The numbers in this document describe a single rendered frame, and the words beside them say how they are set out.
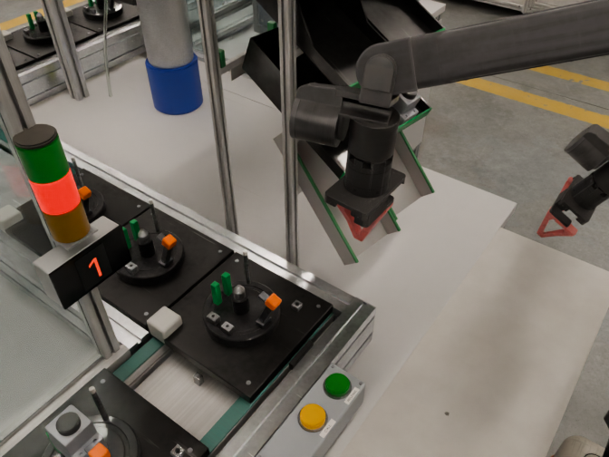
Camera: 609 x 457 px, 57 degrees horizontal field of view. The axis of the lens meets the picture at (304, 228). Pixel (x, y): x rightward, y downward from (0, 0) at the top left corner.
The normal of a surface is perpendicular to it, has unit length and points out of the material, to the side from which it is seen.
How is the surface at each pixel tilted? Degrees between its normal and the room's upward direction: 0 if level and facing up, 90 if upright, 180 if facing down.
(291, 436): 0
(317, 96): 68
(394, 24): 25
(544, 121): 0
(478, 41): 64
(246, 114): 0
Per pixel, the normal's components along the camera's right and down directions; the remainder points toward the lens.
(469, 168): 0.00, -0.73
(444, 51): -0.08, 0.24
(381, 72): -0.29, 0.32
